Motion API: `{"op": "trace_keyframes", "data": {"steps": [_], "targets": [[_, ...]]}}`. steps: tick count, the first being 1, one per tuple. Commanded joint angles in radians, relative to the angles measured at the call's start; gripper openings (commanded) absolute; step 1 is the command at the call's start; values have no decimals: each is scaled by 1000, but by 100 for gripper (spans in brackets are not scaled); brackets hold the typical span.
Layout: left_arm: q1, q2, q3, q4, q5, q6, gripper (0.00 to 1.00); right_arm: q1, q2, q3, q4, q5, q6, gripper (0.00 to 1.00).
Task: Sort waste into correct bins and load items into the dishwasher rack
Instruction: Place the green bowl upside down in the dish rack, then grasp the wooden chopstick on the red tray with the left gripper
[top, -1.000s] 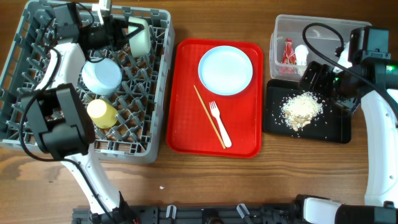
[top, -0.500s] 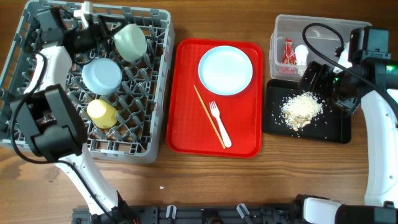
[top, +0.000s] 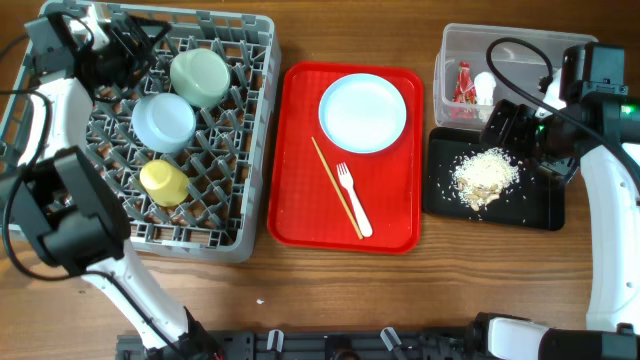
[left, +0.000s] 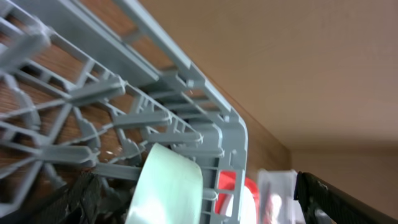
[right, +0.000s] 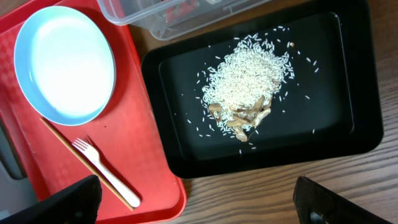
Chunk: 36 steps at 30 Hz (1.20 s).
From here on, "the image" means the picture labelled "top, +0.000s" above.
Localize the light green bowl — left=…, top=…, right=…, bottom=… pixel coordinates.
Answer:
left=170, top=48, right=231, bottom=108

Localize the light blue bowl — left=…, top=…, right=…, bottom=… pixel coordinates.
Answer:
left=131, top=93, right=197, bottom=153

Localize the food scraps and rice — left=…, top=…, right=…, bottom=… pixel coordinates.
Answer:
left=435, top=147, right=524, bottom=218

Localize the white tissue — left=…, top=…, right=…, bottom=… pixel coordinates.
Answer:
left=474, top=71, right=497, bottom=122

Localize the red snack wrapper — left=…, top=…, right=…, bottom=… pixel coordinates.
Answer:
left=452, top=62, right=477, bottom=119

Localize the yellow plastic cup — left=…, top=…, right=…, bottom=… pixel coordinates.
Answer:
left=140, top=160, right=189, bottom=207

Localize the white round plate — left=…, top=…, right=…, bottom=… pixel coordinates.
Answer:
left=318, top=73, right=408, bottom=154

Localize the wooden chopstick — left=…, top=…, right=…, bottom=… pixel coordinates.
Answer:
left=311, top=136, right=364, bottom=240

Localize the white plastic fork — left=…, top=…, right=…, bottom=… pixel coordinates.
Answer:
left=336, top=162, right=373, bottom=237

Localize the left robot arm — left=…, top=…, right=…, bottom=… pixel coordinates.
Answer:
left=1, top=10, right=224, bottom=359

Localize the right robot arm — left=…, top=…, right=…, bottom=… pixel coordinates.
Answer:
left=465, top=42, right=639, bottom=359

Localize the black plastic tray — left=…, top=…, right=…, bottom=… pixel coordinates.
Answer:
left=422, top=127, right=565, bottom=231

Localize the clear plastic bin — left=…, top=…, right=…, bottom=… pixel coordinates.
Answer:
left=433, top=23, right=597, bottom=130

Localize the red plastic tray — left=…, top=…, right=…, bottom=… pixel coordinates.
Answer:
left=267, top=62, right=424, bottom=254

